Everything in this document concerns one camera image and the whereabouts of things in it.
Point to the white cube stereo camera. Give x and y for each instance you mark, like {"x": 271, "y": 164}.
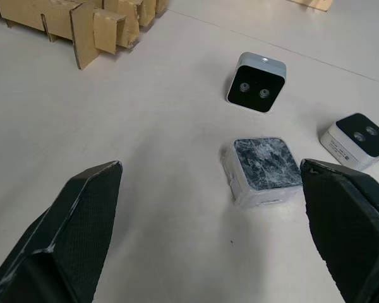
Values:
{"x": 357, "y": 142}
{"x": 256, "y": 83}

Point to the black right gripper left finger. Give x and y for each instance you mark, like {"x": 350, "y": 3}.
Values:
{"x": 66, "y": 233}

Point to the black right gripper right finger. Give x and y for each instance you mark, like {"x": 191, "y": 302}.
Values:
{"x": 344, "y": 227}

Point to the cardboard divider structure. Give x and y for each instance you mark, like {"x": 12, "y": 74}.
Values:
{"x": 82, "y": 25}

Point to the plastic-wrapped white cube camera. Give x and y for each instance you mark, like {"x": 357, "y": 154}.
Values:
{"x": 262, "y": 176}

